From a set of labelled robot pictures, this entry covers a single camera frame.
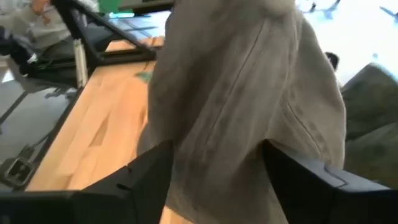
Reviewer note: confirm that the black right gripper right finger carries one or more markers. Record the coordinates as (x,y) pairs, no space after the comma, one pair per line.
(335,202)

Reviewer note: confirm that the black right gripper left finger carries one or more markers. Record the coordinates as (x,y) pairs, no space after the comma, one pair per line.
(93,205)

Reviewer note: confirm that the grey baseball cap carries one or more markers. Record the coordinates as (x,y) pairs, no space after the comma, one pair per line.
(233,109)

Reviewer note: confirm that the person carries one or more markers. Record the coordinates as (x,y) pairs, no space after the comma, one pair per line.
(53,28)

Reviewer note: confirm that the green board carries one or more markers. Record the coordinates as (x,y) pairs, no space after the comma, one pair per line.
(110,5)

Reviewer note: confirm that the black frame clamp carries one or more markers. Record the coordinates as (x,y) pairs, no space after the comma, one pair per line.
(332,60)

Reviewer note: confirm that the white frame bracket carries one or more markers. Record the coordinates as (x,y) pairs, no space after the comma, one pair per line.
(80,62)

